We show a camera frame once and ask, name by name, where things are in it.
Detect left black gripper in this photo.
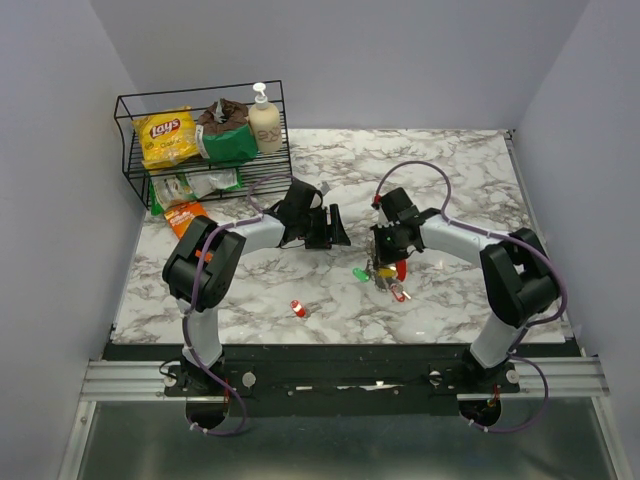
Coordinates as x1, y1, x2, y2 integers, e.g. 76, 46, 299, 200
297, 204, 351, 250

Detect metal key organizer red handle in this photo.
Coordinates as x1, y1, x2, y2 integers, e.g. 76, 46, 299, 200
352, 249, 414, 302

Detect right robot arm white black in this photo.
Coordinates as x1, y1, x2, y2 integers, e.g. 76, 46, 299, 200
371, 188, 562, 392

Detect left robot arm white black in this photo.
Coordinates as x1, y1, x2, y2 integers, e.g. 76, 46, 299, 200
162, 179, 351, 395

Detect yellow key cap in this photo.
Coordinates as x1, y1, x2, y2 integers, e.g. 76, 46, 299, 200
377, 268, 397, 278

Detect green key tag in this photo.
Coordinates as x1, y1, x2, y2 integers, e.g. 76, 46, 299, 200
352, 268, 370, 283

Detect red key tag on organizer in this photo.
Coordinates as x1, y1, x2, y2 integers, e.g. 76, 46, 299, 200
391, 289, 406, 302

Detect cream soap pump bottle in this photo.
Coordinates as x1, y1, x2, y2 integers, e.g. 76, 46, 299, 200
248, 82, 282, 154

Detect orange Gillette razor package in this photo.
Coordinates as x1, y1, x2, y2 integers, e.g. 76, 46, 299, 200
164, 201, 208, 239

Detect green brown snack bag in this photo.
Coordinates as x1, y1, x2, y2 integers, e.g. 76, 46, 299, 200
195, 98, 258, 164

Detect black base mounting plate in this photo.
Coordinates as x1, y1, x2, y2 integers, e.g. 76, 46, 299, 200
103, 344, 520, 420

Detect green white snack packet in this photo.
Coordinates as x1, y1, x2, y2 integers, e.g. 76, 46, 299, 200
150, 168, 243, 216

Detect yellow Lays chips bag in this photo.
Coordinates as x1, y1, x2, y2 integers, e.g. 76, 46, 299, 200
133, 105, 199, 171

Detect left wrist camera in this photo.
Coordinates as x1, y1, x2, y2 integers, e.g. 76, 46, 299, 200
311, 181, 331, 209

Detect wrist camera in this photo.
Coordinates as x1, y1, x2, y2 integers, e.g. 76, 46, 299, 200
311, 181, 331, 209
371, 194, 393, 229

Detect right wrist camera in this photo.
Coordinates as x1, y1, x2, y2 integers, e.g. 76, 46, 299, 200
371, 194, 393, 229

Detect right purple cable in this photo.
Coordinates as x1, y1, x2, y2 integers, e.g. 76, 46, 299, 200
372, 160, 570, 435

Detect black wire shelf rack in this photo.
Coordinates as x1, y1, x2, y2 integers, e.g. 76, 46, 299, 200
113, 80, 293, 214

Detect aluminium rail frame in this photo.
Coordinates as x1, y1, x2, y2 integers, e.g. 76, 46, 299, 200
59, 356, 633, 479

